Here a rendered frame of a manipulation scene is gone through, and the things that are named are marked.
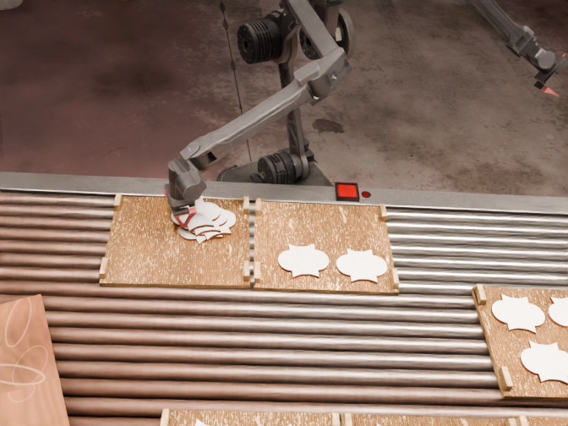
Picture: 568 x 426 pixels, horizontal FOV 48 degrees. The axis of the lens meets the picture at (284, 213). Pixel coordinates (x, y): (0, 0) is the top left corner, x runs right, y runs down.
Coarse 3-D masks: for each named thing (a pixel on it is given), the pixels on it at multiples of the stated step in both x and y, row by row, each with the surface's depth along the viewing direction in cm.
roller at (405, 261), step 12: (0, 240) 185; (12, 240) 185; (24, 240) 186; (0, 252) 184; (12, 252) 184; (24, 252) 185; (36, 252) 185; (48, 252) 185; (60, 252) 185; (72, 252) 185; (84, 252) 185; (96, 252) 186; (252, 252) 189; (396, 264) 191; (408, 264) 192; (420, 264) 192; (432, 264) 192; (444, 264) 192; (456, 264) 193; (468, 264) 193; (480, 264) 193; (492, 264) 193; (504, 264) 194; (516, 264) 194; (528, 264) 194; (540, 264) 195; (552, 264) 195; (564, 264) 195
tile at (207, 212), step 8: (200, 200) 195; (200, 208) 192; (208, 208) 192; (216, 208) 193; (184, 216) 189; (200, 216) 190; (208, 216) 190; (216, 216) 190; (176, 224) 187; (192, 224) 187; (200, 224) 187; (208, 224) 188
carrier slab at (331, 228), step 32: (256, 224) 195; (288, 224) 196; (320, 224) 197; (352, 224) 198; (384, 224) 199; (256, 256) 186; (384, 256) 190; (256, 288) 178; (288, 288) 178; (320, 288) 179; (352, 288) 180; (384, 288) 181
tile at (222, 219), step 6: (222, 210) 194; (222, 216) 192; (216, 222) 190; (222, 222) 190; (186, 228) 187; (198, 228) 188; (204, 228) 188; (210, 228) 188; (216, 228) 188; (198, 234) 186
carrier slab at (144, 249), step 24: (120, 216) 193; (144, 216) 194; (168, 216) 195; (240, 216) 197; (120, 240) 186; (144, 240) 187; (168, 240) 188; (216, 240) 189; (240, 240) 190; (120, 264) 180; (144, 264) 180; (168, 264) 181; (192, 264) 182; (216, 264) 182; (240, 264) 183
